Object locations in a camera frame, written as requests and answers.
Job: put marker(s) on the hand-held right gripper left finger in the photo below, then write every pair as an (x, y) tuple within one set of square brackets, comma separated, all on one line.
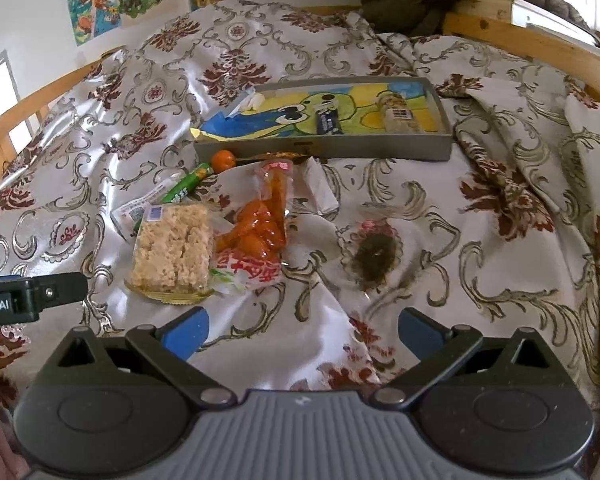
[(186, 332)]

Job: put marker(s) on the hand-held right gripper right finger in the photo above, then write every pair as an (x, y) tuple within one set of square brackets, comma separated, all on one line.
[(421, 332)]

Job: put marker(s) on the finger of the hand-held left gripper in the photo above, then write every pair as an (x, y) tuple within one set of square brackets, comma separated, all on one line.
[(60, 287)]

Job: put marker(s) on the puffed rice cake packet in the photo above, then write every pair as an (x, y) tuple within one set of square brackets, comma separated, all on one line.
[(172, 255)]

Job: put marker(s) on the clear packet of dark seaweed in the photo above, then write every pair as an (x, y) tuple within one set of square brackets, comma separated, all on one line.
[(375, 256)]

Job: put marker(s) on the green sausage stick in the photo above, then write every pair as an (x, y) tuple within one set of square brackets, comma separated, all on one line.
[(187, 185)]

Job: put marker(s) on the grey tray with cartoon picture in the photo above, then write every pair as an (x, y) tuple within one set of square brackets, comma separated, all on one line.
[(380, 147)]

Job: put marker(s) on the white wrapped snack bar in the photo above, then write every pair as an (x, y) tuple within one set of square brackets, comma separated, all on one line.
[(322, 190)]

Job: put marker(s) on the small orange fruit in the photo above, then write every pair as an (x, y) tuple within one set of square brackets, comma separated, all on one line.
[(223, 160)]

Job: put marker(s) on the floral printed blanket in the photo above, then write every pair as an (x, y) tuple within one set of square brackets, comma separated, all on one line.
[(130, 110)]

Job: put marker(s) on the small beige cracker packet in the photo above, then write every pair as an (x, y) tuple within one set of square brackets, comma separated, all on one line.
[(396, 114)]

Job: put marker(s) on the dark blue snack packet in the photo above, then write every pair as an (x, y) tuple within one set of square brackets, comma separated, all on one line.
[(330, 122)]

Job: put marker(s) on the white candy wrapper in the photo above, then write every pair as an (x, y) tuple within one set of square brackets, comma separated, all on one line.
[(251, 99)]

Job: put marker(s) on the wooden bed frame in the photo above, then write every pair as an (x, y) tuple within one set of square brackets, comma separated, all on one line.
[(480, 25)]

